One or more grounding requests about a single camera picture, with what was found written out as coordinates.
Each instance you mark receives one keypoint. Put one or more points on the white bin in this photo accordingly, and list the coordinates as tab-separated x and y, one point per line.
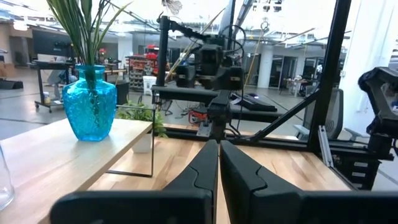
149	84

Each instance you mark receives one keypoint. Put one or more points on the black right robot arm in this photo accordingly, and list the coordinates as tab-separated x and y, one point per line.
219	116

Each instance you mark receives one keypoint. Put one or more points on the green plant in white pot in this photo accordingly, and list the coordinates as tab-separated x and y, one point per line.
140	113

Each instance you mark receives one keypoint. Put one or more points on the wooden shelf with black legs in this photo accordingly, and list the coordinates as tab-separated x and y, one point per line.
46	168

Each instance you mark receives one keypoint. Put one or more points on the red power box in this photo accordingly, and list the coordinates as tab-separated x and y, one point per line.
197	116

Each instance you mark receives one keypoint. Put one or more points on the grey office chair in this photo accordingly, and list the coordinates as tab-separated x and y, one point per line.
334	115

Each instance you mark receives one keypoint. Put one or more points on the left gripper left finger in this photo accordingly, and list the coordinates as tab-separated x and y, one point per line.
140	208

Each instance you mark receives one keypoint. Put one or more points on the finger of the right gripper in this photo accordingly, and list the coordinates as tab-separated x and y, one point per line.
226	97
219	98

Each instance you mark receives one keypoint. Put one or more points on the clear glass vase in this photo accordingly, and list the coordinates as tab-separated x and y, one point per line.
4	186

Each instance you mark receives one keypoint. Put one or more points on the black wheeled cart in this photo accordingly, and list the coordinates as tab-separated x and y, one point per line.
49	65

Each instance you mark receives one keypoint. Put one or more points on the white building column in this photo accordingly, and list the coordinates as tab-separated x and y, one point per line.
265	67

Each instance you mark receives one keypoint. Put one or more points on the blue glass vase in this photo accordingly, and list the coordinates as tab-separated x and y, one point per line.
90	109

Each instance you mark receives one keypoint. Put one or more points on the orange flower bunch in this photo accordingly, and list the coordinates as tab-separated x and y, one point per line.
81	37

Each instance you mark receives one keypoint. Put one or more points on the black pole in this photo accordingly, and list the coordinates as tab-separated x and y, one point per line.
162	53

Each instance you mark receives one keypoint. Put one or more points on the grey metal bracket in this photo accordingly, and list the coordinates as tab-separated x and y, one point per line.
325	146

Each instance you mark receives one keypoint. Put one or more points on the white anemone flower stem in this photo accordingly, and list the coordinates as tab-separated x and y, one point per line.
172	5

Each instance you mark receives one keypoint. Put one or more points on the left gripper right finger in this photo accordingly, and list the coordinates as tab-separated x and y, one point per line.
295	208

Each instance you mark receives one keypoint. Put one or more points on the black aluminium table frame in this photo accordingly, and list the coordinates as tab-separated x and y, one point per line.
329	77

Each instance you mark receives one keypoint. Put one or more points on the black mounted device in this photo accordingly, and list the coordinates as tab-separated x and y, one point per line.
382	93

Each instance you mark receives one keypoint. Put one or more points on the red storage shelving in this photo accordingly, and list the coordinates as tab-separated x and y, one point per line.
146	59

